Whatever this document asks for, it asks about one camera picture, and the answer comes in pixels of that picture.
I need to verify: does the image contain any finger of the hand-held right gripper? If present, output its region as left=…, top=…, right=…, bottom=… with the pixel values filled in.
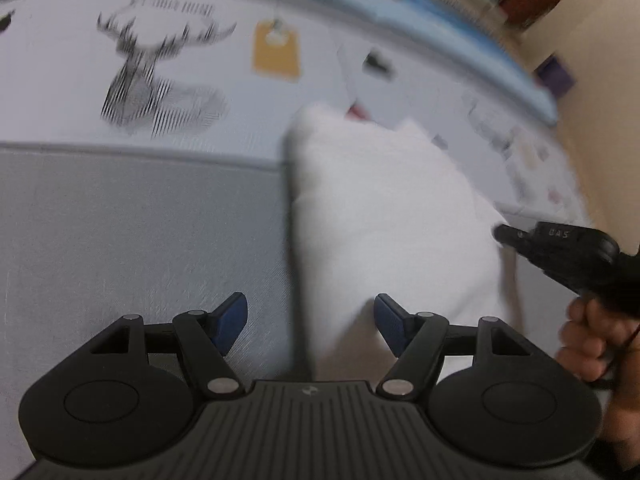
left=492, top=225, right=527, bottom=252

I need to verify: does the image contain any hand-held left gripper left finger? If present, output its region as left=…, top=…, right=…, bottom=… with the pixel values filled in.
left=89, top=291, right=249, bottom=402

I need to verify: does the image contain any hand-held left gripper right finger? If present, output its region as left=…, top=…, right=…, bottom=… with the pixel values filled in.
left=374, top=294, right=555, bottom=402

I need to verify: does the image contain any white small garment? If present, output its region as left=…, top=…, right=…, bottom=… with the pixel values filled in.
left=284, top=104, right=522, bottom=382

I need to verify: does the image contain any person's right forearm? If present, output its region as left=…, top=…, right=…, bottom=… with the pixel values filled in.
left=600, top=355, right=640, bottom=445

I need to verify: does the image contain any person's right hand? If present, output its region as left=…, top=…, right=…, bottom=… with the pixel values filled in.
left=555, top=294, right=640, bottom=387

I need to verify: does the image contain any grey mattress pad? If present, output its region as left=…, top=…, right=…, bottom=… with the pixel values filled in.
left=0, top=142, right=608, bottom=480

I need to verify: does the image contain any purple box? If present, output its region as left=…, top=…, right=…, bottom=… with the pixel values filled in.
left=534, top=56, right=574, bottom=99

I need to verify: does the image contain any light blue quilt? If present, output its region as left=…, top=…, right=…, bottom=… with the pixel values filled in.
left=0, top=0, right=559, bottom=127

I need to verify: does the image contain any printed white bed sheet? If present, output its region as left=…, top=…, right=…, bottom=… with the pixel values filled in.
left=0, top=0, right=597, bottom=221

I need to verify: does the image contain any brown box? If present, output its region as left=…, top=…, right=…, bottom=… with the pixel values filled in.
left=500, top=0, right=562, bottom=32

